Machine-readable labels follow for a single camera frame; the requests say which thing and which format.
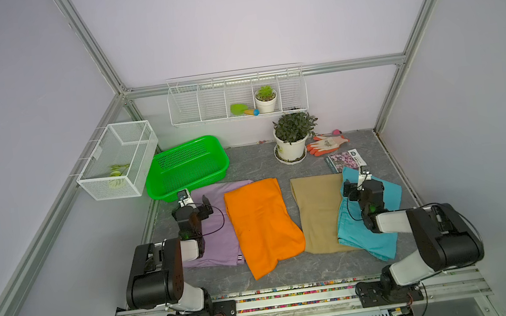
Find orange pants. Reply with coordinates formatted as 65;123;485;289
224;178;306;280

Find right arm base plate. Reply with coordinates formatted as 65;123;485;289
355;281;424;309

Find white wire side basket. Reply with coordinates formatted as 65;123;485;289
76;120;158;201

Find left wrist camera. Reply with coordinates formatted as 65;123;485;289
177;189;194;208

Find green toy shovel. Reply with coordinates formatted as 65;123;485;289
230;103;260;116

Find teal pants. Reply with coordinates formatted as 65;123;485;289
337;176;402;261

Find tan pants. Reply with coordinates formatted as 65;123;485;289
290;173;357;255

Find flower seed packet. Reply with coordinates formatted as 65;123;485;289
325;149;368;173

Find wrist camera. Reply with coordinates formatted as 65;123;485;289
357;166;372;186
177;189;194;208

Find green plastic basket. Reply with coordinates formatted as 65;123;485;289
146;135;230;203

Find purple pants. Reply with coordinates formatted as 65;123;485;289
182;180;253;268

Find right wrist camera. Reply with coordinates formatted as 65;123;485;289
357;166;372;186

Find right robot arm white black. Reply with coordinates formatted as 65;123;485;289
342;176;485;296

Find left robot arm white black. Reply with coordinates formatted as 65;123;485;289
126;196;213;316

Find green item in side basket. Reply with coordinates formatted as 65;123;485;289
108;164;130;189

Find white wire wall shelf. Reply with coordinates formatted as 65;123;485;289
167;64;309;126

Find small potted plant white pot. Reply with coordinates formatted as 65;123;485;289
255;85;277;114

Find large potted plant white pot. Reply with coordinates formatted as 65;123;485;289
273;111;318;165

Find orange white work gloves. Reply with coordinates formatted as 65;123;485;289
306;135;349;157

